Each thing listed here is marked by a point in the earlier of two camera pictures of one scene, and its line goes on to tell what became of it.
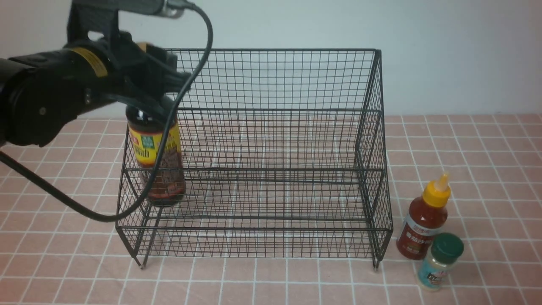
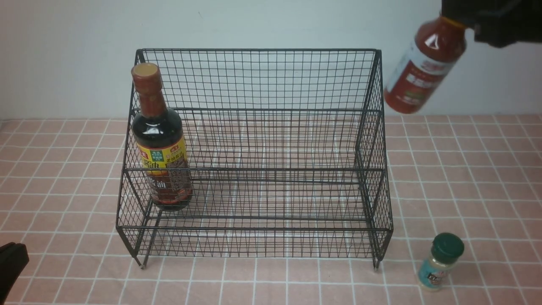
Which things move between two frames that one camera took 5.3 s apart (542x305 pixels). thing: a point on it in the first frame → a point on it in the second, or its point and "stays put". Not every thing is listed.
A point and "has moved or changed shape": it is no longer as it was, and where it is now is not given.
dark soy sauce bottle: (147, 126) has moved or changed shape
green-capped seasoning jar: (446, 249) stays put
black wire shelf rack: (285, 158) stays put
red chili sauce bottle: (426, 218) → (439, 42)
